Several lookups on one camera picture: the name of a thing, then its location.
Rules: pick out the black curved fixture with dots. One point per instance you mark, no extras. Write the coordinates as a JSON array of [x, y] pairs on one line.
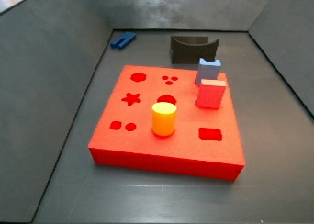
[[189, 49]]

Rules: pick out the light blue notched block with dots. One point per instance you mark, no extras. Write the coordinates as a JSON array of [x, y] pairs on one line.
[[208, 70]]

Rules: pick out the dark blue forked object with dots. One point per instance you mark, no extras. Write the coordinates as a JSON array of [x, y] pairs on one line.
[[121, 42]]

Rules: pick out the red rectangular block peg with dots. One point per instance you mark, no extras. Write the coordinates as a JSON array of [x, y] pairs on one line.
[[212, 90]]

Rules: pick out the red shape-sorter base block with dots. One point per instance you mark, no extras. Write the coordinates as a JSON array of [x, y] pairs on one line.
[[204, 148]]

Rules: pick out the yellow cylinder peg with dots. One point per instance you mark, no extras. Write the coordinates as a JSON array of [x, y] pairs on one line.
[[164, 118]]

